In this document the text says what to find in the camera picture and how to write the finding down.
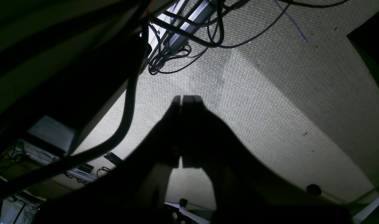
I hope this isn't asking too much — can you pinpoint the coiled black cable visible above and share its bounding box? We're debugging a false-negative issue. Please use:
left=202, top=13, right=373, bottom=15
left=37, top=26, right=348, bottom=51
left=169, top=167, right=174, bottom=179
left=148, top=44, right=192, bottom=76

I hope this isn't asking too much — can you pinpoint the blue thin cable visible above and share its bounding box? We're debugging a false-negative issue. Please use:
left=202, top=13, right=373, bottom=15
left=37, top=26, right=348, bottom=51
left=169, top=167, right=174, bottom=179
left=273, top=0, right=309, bottom=43

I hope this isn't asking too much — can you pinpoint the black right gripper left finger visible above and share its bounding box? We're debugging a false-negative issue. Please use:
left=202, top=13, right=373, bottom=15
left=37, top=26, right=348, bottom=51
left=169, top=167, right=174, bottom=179
left=32, top=96, right=180, bottom=224

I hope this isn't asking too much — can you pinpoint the grey power strip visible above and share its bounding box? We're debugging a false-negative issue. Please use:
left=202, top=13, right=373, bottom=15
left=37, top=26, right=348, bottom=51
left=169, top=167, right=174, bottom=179
left=164, top=0, right=218, bottom=55

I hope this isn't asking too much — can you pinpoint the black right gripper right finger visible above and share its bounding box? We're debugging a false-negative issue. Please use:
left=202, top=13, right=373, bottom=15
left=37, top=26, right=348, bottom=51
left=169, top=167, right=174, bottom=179
left=181, top=96, right=353, bottom=224

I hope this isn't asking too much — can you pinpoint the thick black cable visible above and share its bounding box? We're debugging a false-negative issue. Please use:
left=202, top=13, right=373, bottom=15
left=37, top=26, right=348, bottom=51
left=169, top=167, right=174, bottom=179
left=0, top=19, right=149, bottom=203

